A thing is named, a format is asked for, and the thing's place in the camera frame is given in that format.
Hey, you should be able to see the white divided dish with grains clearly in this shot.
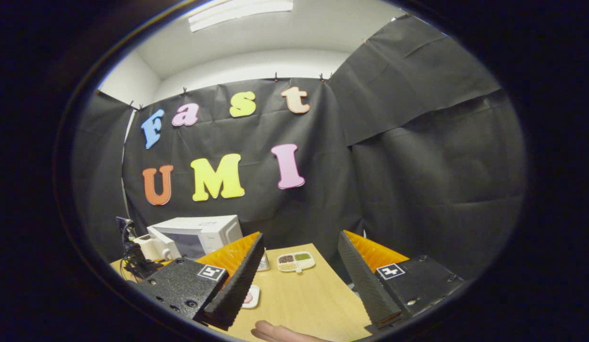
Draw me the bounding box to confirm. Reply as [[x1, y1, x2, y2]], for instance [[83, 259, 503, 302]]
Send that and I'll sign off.
[[277, 252, 316, 274]]

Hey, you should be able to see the white microwave oven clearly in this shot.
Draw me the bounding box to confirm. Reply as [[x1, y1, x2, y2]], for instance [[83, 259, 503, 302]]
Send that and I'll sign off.
[[147, 215, 243, 260]]

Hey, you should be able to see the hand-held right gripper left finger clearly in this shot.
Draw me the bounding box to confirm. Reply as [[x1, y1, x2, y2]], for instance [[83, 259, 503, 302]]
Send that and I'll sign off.
[[133, 231, 265, 332]]

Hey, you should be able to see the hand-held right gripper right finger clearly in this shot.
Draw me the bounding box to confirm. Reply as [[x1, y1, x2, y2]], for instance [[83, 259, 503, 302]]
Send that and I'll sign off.
[[337, 230, 466, 332]]

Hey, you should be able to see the white toaster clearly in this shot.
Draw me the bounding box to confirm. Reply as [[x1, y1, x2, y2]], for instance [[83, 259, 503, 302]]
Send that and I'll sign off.
[[133, 234, 165, 261]]

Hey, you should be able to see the long ceiling light panel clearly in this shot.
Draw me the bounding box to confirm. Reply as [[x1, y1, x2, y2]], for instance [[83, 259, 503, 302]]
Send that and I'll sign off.
[[188, 0, 294, 32]]

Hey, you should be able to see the black backdrop cloth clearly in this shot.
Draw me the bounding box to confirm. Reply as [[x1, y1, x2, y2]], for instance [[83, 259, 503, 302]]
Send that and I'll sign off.
[[72, 14, 528, 281]]

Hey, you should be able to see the white square plate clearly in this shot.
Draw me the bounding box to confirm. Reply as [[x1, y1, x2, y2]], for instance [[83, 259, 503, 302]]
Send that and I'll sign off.
[[241, 285, 261, 309]]

